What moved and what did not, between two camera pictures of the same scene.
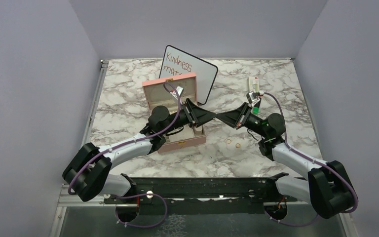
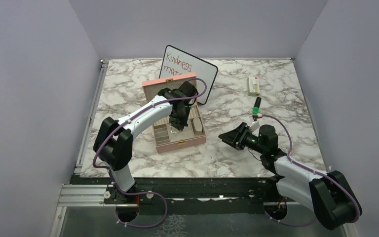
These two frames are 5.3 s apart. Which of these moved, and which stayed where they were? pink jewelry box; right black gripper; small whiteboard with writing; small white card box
Moved: right black gripper
Stayed: small whiteboard with writing; pink jewelry box; small white card box
